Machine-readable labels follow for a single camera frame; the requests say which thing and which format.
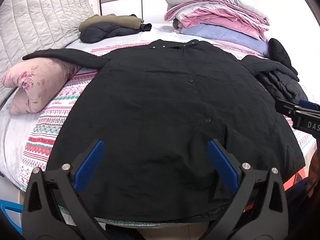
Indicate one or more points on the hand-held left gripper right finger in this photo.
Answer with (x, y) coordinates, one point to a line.
(222, 166)

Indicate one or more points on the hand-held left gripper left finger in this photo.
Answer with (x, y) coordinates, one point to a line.
(88, 166)

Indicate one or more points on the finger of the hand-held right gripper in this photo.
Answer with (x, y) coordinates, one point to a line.
(287, 107)
(307, 104)

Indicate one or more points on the black quilted coat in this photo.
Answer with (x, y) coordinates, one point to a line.
(162, 105)

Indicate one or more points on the person's right forearm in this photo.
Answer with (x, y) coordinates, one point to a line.
(315, 170)

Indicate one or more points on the black puffer jacket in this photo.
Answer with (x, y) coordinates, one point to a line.
(282, 85)

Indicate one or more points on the red object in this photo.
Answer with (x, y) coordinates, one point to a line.
(298, 175)

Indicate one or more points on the black fuzzy cloth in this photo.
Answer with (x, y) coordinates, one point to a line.
(280, 52)

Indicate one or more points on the patterned knit-print bed blanket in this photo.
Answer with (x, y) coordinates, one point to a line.
(50, 120)

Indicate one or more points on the light pink folded blanket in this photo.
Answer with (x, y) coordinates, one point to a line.
(240, 47)

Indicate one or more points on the person's dark pants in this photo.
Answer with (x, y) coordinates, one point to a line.
(297, 205)

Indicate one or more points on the blue plastic object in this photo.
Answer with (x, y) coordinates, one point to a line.
(10, 207)

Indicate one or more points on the blue folded blanket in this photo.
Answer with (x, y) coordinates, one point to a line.
(225, 35)

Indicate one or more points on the pink floral pillow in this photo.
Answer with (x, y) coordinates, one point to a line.
(37, 85)

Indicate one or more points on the stack of folded blankets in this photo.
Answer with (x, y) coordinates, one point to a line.
(212, 17)

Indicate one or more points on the olive and navy jackets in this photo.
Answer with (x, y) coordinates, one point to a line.
(105, 31)

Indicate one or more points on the olive green jacket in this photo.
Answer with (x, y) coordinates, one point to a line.
(112, 20)

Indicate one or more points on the grey quilted headboard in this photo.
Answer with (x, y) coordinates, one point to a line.
(37, 22)

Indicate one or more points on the white wardrobe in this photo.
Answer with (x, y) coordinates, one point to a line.
(125, 0)

